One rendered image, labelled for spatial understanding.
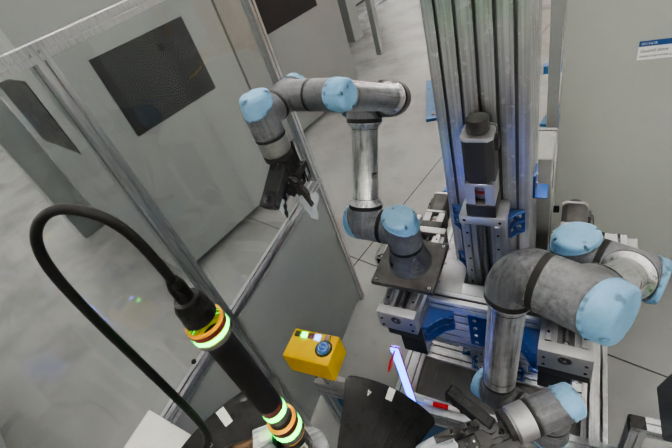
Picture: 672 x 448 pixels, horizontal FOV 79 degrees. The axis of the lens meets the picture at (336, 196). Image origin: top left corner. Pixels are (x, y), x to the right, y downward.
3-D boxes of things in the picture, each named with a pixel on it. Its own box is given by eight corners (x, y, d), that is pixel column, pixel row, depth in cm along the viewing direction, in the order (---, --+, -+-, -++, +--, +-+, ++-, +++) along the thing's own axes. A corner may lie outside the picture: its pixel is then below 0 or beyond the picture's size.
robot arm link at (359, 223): (377, 249, 135) (376, 78, 121) (340, 241, 143) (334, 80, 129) (393, 237, 145) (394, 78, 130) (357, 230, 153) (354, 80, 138)
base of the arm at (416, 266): (397, 244, 153) (392, 225, 147) (436, 249, 146) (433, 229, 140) (383, 274, 143) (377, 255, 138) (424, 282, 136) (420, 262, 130)
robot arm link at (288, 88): (326, 98, 101) (303, 121, 94) (291, 99, 107) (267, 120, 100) (317, 68, 96) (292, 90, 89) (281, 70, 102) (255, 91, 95)
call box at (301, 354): (293, 372, 131) (281, 355, 125) (305, 344, 138) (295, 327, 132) (337, 384, 124) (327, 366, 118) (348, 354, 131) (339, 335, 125)
